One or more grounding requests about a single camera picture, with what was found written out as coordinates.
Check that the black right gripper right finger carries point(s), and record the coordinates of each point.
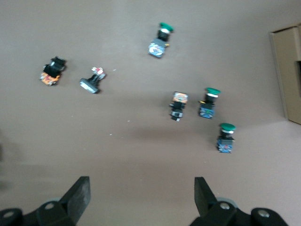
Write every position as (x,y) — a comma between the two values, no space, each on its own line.
(207,204)

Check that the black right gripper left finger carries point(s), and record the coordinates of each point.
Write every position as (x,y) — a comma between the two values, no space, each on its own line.
(73,202)

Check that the green mushroom push button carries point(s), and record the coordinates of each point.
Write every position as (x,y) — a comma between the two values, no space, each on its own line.
(224,144)
(207,110)
(157,48)

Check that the black square button red stem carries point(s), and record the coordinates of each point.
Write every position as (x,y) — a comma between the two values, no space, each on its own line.
(89,86)

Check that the brown cardboard box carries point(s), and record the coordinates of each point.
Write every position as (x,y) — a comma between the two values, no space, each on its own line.
(289,70)

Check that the black knob switch orange block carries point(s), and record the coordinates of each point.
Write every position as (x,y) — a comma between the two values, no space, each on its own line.
(53,68)

